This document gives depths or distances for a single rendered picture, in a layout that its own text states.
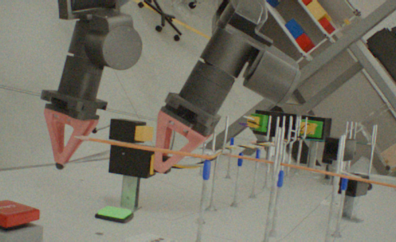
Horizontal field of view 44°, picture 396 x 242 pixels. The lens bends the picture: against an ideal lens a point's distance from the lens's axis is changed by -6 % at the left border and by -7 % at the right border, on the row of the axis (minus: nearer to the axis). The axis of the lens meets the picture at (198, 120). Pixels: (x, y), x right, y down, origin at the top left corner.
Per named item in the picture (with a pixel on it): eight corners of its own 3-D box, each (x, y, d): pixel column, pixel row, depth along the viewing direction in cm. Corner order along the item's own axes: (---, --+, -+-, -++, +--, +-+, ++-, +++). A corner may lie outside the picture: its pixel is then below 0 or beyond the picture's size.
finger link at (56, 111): (92, 167, 77) (107, 105, 76) (72, 172, 70) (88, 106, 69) (54, 152, 78) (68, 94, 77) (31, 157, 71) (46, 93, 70)
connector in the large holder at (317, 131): (321, 138, 132) (323, 122, 132) (319, 138, 130) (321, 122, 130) (300, 134, 135) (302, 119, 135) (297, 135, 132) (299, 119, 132)
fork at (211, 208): (203, 210, 76) (214, 114, 75) (205, 208, 77) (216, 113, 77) (216, 212, 75) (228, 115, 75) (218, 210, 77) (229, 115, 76)
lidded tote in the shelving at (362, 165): (344, 168, 743) (362, 155, 732) (350, 169, 779) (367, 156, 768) (366, 202, 720) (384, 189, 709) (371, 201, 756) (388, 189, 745)
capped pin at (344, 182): (331, 236, 66) (341, 173, 66) (330, 234, 68) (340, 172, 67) (341, 238, 66) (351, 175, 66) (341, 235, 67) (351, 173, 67)
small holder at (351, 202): (378, 216, 82) (384, 174, 81) (354, 224, 75) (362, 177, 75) (353, 211, 85) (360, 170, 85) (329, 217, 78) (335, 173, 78)
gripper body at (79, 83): (105, 113, 77) (118, 66, 76) (78, 115, 67) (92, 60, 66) (68, 102, 78) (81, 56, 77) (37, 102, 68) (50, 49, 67)
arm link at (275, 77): (217, 33, 78) (243, -8, 72) (282, 70, 79) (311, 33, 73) (195, 81, 70) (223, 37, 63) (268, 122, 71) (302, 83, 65)
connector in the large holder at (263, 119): (266, 132, 132) (268, 115, 131) (257, 131, 130) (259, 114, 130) (253, 129, 137) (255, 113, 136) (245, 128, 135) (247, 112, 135)
